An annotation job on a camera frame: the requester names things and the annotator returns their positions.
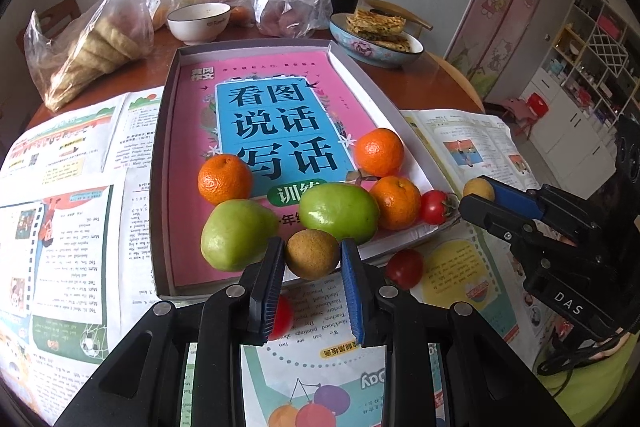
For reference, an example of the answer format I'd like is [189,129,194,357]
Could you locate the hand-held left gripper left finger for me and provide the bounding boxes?
[52,236,287,427]

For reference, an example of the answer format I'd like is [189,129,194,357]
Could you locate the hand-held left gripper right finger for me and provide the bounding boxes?
[340,239,576,427]

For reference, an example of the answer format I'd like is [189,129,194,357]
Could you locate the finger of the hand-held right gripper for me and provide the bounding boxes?
[458,193,547,254]
[482,176,557,221]

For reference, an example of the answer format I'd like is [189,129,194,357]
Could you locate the brown longan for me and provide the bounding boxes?
[462,175,496,202]
[284,228,343,280]

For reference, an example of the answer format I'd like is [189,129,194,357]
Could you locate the red cherry tomato with stem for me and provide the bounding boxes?
[420,189,459,225]

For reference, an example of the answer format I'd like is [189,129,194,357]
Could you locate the green jujube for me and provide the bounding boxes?
[299,183,381,244]
[200,199,280,273]

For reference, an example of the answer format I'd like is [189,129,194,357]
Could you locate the orange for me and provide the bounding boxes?
[369,176,422,231]
[197,153,253,206]
[353,127,405,178]

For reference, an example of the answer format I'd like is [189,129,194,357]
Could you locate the grey cardboard box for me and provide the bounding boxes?
[149,38,463,298]

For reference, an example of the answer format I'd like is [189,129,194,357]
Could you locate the printed newspaper sheet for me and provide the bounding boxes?
[240,217,551,427]
[0,167,241,427]
[400,109,543,208]
[0,87,168,182]

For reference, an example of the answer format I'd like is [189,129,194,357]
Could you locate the small pink chair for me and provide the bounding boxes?
[500,92,549,138]

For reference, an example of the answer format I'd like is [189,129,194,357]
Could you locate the yellow-green clothing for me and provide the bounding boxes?
[540,337,640,427]

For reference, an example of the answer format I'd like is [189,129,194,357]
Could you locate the wooden chair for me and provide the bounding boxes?
[15,0,83,54]
[434,53,487,114]
[365,0,434,31]

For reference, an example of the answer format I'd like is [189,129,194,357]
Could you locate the white shelf cabinet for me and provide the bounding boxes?
[520,0,640,170]

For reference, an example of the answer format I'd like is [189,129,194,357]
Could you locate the pink and blue book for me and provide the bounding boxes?
[167,49,436,283]

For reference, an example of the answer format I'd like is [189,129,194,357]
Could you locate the floral ceramic bowl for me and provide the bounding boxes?
[328,13,426,69]

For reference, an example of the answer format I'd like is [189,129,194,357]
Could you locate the fried pancakes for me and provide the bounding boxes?
[345,9,412,52]

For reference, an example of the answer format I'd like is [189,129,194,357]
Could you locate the white ceramic bowl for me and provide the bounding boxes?
[166,3,232,46]

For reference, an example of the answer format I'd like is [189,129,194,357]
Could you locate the fried dough twists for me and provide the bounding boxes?
[46,14,151,110]

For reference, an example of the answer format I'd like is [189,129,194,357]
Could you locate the black cable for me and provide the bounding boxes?
[535,337,626,378]

